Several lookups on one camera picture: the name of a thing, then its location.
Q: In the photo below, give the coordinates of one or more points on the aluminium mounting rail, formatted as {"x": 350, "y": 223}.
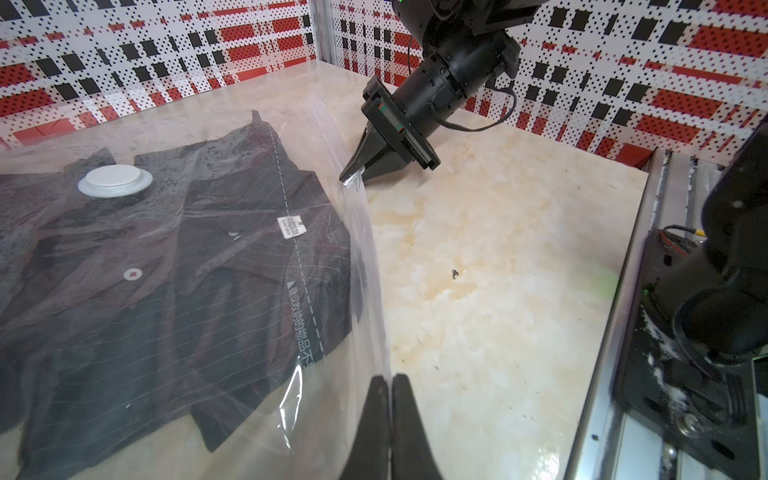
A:
{"x": 717, "y": 295}

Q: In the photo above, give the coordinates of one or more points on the clear plastic vacuum bag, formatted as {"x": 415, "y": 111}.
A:
{"x": 304, "y": 429}

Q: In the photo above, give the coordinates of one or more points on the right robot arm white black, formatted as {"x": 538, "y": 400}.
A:
{"x": 429, "y": 21}

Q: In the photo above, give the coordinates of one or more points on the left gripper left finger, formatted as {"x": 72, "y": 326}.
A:
{"x": 369, "y": 457}

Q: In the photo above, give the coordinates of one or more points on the dark pinstriped shirt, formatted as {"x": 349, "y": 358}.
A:
{"x": 196, "y": 297}

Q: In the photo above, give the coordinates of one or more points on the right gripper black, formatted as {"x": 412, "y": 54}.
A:
{"x": 399, "y": 123}

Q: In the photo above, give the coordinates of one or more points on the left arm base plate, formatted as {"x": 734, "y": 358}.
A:
{"x": 710, "y": 416}

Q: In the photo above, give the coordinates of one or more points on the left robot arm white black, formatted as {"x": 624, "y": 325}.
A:
{"x": 553, "y": 321}

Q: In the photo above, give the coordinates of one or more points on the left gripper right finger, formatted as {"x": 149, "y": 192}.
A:
{"x": 411, "y": 456}

